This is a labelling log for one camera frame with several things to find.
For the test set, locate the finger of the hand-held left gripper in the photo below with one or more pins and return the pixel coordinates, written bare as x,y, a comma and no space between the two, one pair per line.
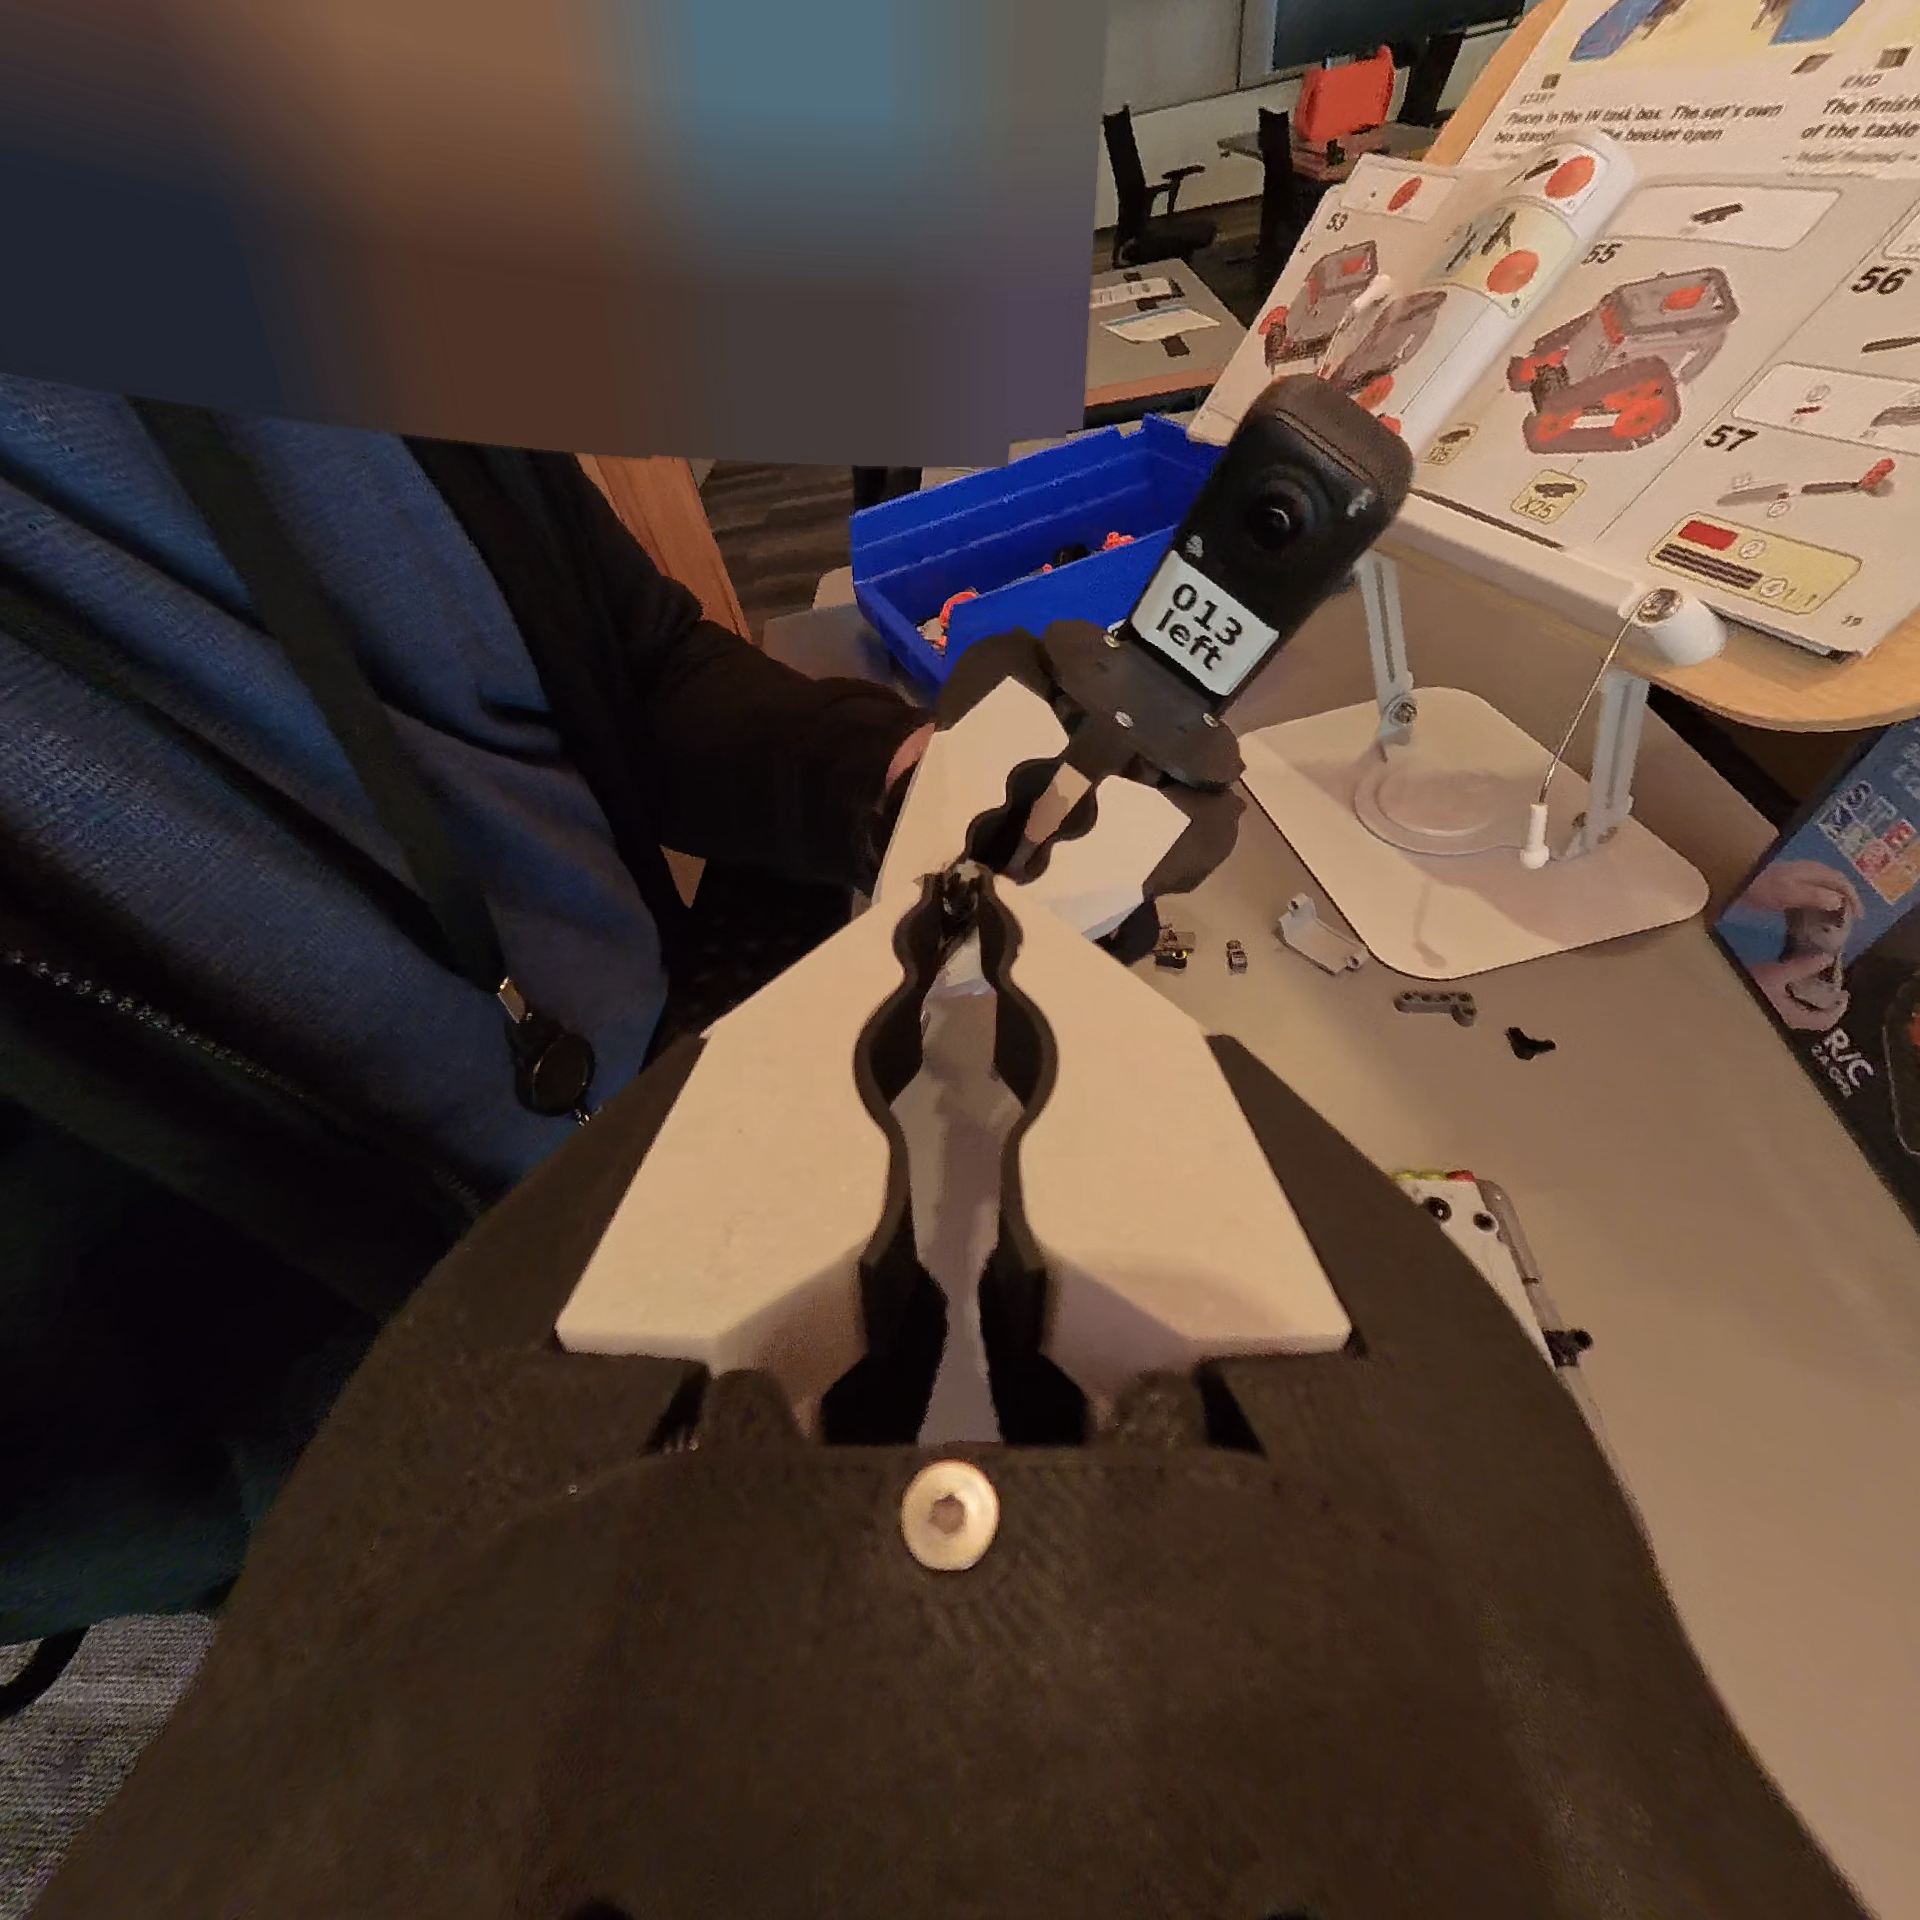
1104,864
968,788

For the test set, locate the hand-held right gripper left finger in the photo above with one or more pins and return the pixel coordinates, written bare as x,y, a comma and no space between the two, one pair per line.
736,1200

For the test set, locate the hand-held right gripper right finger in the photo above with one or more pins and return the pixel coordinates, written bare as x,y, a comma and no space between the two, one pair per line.
1187,1200

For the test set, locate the building kit robot model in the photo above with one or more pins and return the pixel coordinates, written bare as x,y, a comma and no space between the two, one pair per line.
1486,1238

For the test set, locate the person's left forearm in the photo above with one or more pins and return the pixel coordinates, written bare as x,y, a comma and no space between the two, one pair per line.
750,720

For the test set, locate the long background desk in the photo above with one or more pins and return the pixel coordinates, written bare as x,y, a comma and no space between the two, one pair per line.
1154,336

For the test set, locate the grey panel piece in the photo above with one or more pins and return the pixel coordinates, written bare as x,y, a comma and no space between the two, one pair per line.
1314,937

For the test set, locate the blue storage bin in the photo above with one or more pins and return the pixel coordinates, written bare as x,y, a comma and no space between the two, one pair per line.
1020,556

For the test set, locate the grey beam piece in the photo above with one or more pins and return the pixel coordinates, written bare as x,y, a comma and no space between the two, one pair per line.
1435,1004

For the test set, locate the black office chair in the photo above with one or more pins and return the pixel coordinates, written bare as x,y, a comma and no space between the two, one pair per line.
1142,182

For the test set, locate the black L-shaped connector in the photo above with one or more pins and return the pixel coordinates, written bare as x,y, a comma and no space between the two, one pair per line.
1531,1045

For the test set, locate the white rod with round tip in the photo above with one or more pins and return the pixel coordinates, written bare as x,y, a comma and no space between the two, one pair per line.
1592,737

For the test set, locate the open instruction booklet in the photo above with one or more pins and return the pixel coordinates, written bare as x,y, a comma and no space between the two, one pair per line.
1680,333

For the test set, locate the white booklet holder bar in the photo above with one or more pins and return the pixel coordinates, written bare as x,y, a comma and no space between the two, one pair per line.
1680,631

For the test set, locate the person's blue sweater torso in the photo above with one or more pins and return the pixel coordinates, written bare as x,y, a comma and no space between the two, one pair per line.
180,780

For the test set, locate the blue robot kit box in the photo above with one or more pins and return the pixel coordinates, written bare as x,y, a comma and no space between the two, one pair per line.
1844,931

